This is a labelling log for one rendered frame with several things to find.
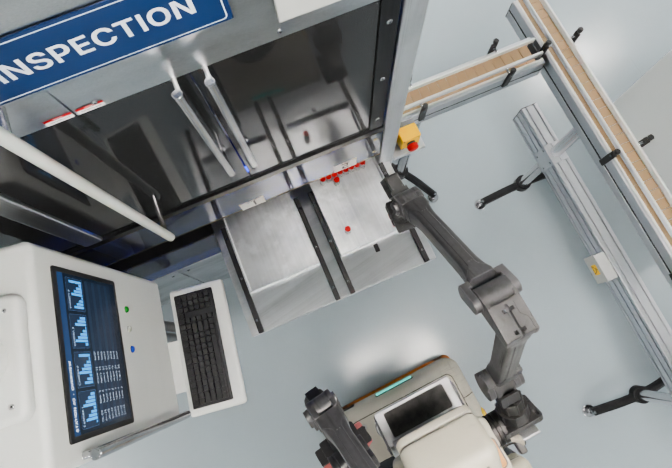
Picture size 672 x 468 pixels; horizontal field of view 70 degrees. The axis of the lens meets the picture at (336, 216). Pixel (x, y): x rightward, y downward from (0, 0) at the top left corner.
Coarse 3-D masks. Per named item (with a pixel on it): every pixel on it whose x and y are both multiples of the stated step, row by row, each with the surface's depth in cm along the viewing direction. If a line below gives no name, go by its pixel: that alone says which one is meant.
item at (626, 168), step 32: (544, 0) 186; (544, 32) 183; (576, 32) 181; (576, 64) 183; (576, 96) 179; (608, 96) 175; (576, 128) 184; (608, 128) 171; (608, 160) 172; (640, 160) 172; (640, 192) 169; (640, 224) 171
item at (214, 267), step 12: (192, 264) 201; (204, 264) 208; (216, 264) 216; (168, 276) 203; (180, 276) 210; (192, 276) 218; (204, 276) 227; (216, 276) 237; (228, 276) 247; (168, 288) 221; (180, 288) 230; (168, 300) 242
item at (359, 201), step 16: (368, 160) 180; (352, 176) 179; (368, 176) 178; (320, 192) 177; (336, 192) 177; (352, 192) 177; (368, 192) 177; (384, 192) 177; (320, 208) 172; (336, 208) 176; (352, 208) 175; (368, 208) 175; (384, 208) 175; (336, 224) 174; (352, 224) 174; (368, 224) 174; (384, 224) 174; (336, 240) 172; (352, 240) 172; (368, 240) 172
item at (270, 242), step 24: (288, 192) 178; (240, 216) 176; (264, 216) 176; (288, 216) 175; (240, 240) 174; (264, 240) 173; (288, 240) 173; (240, 264) 168; (264, 264) 171; (288, 264) 171; (312, 264) 170
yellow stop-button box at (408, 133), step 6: (408, 120) 168; (402, 126) 167; (408, 126) 167; (414, 126) 167; (402, 132) 166; (408, 132) 166; (414, 132) 166; (402, 138) 166; (408, 138) 166; (414, 138) 167; (402, 144) 168; (408, 144) 169
